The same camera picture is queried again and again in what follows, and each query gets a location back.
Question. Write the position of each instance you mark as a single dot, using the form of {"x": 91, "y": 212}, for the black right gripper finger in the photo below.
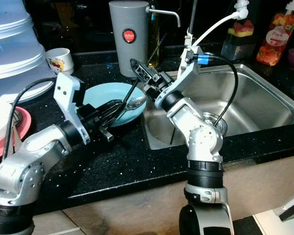
{"x": 143, "y": 76}
{"x": 143, "y": 68}

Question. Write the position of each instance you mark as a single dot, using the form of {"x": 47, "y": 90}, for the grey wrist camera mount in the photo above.
{"x": 188, "y": 71}
{"x": 71, "y": 100}

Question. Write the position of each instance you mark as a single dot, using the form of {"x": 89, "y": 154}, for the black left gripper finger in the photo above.
{"x": 112, "y": 106}
{"x": 113, "y": 117}

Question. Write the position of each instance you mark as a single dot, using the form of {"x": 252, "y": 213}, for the dark holder with sponges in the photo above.
{"x": 237, "y": 44}

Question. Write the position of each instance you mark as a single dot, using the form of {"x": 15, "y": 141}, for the metal spoon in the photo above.
{"x": 135, "y": 102}

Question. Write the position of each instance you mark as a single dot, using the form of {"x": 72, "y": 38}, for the white faucet diverter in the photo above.
{"x": 242, "y": 10}

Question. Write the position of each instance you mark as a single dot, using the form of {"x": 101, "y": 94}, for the white bowl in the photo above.
{"x": 2, "y": 122}

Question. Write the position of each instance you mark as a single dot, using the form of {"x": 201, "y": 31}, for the pink plate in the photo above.
{"x": 22, "y": 132}

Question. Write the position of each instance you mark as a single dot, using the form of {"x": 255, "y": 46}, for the white printed cup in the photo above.
{"x": 60, "y": 62}

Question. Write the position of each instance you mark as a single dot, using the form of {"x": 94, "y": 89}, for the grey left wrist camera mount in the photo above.
{"x": 71, "y": 100}

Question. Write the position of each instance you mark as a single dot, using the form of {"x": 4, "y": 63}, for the stainless steel sink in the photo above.
{"x": 264, "y": 105}

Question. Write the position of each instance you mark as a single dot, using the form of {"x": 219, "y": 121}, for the light blue plate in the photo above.
{"x": 100, "y": 93}

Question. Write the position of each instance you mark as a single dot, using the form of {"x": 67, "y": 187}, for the grey water filter canister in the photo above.
{"x": 128, "y": 49}

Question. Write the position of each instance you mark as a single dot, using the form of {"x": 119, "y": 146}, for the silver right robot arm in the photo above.
{"x": 203, "y": 142}

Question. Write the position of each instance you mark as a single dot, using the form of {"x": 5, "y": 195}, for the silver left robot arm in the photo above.
{"x": 29, "y": 169}

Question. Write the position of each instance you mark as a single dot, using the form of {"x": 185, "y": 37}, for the green capped oil bottle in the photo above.
{"x": 153, "y": 39}

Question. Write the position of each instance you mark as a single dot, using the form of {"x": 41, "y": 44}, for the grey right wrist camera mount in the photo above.
{"x": 188, "y": 71}

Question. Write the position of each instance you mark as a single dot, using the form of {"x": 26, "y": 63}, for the beige cabinet front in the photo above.
{"x": 132, "y": 210}

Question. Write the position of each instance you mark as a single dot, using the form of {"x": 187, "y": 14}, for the orange dish soap pump bottle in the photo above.
{"x": 277, "y": 44}

